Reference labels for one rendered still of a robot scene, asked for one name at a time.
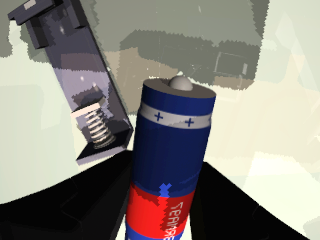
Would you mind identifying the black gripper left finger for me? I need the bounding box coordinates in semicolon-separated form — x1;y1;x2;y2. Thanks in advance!
0;149;133;240

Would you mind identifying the blue and red battery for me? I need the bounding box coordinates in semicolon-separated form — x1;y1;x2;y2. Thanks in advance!
124;76;217;240

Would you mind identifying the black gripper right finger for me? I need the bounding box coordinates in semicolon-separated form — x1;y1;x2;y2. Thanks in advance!
189;161;309;240

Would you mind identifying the dark grey battery holder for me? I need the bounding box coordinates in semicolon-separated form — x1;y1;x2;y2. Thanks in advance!
7;0;135;165

